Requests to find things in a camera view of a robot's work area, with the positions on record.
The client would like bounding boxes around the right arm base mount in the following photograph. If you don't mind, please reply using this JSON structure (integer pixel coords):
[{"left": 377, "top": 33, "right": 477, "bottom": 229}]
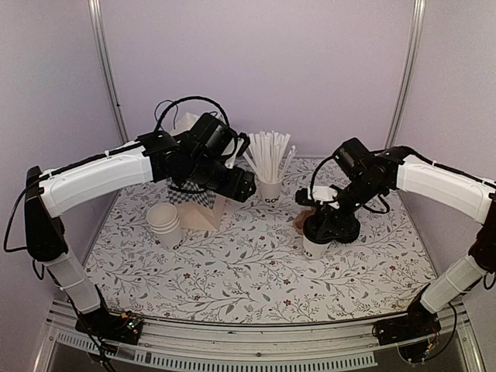
[{"left": 372, "top": 302, "right": 441, "bottom": 363}]

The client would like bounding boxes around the aluminium frame post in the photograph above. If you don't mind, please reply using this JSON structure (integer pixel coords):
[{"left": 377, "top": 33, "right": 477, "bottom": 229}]
[
  {"left": 384, "top": 0, "right": 426, "bottom": 148},
  {"left": 88, "top": 0, "right": 129, "bottom": 143}
]

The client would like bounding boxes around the stack of white paper cups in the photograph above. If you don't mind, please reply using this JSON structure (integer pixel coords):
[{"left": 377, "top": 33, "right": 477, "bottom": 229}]
[{"left": 146, "top": 203, "right": 183, "bottom": 251}]

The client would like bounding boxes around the black plastic cup lid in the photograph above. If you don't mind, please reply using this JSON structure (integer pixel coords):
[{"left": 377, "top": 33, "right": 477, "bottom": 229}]
[{"left": 303, "top": 215, "right": 334, "bottom": 244}]

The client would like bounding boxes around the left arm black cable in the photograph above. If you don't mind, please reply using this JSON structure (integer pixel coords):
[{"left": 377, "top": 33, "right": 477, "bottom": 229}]
[{"left": 153, "top": 96, "right": 232, "bottom": 135}]

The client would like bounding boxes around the left aluminium frame post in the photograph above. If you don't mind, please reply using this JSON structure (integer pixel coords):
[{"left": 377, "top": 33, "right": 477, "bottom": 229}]
[{"left": 88, "top": 0, "right": 129, "bottom": 143}]

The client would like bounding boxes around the checkered paper takeout bag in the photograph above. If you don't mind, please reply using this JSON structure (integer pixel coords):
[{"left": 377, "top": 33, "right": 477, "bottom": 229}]
[{"left": 153, "top": 99, "right": 228, "bottom": 233}]

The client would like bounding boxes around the front aluminium rail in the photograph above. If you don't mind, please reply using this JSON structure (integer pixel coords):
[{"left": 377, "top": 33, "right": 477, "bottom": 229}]
[{"left": 35, "top": 302, "right": 489, "bottom": 371}]

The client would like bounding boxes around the stack of black lids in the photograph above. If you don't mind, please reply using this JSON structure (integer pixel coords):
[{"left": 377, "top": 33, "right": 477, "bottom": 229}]
[{"left": 334, "top": 229, "right": 360, "bottom": 244}]

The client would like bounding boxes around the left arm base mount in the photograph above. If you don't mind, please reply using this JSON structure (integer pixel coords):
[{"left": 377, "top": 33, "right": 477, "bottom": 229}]
[{"left": 74, "top": 288, "right": 143, "bottom": 345}]

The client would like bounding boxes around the bundle of white wrapped straws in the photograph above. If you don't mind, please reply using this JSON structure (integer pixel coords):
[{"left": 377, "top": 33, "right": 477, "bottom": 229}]
[{"left": 243, "top": 131, "right": 297, "bottom": 184}]

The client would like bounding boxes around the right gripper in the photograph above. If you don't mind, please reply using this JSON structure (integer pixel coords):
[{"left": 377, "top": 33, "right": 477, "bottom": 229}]
[{"left": 315, "top": 175, "right": 384, "bottom": 239}]

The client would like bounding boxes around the brown cardboard cup carrier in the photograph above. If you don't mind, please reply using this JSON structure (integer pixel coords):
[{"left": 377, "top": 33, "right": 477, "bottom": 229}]
[{"left": 293, "top": 208, "right": 315, "bottom": 235}]

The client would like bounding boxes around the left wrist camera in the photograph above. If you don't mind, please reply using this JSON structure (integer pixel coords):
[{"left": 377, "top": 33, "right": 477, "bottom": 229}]
[{"left": 225, "top": 133, "right": 250, "bottom": 169}]

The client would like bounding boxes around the floral table mat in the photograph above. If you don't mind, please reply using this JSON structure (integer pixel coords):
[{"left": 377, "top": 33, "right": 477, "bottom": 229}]
[{"left": 85, "top": 159, "right": 436, "bottom": 323}]

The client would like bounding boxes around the white cup holding straws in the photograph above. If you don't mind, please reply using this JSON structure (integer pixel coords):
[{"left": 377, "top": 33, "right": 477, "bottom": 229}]
[{"left": 260, "top": 181, "right": 282, "bottom": 205}]

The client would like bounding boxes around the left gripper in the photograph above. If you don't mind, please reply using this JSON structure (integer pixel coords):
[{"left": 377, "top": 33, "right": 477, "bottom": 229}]
[{"left": 187, "top": 155, "right": 257, "bottom": 203}]

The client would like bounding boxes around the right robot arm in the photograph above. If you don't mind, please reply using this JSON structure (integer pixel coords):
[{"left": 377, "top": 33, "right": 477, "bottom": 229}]
[{"left": 298, "top": 138, "right": 495, "bottom": 338}]

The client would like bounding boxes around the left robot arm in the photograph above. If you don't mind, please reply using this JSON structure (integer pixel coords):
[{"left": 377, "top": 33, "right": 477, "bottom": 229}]
[{"left": 15, "top": 113, "right": 256, "bottom": 336}]

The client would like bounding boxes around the white paper coffee cup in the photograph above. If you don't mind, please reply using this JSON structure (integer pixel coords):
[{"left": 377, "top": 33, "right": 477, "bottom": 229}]
[{"left": 303, "top": 235, "right": 330, "bottom": 260}]

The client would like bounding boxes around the right aluminium frame post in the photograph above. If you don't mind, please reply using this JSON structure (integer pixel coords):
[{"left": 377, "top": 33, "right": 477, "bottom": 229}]
[{"left": 384, "top": 0, "right": 426, "bottom": 148}]

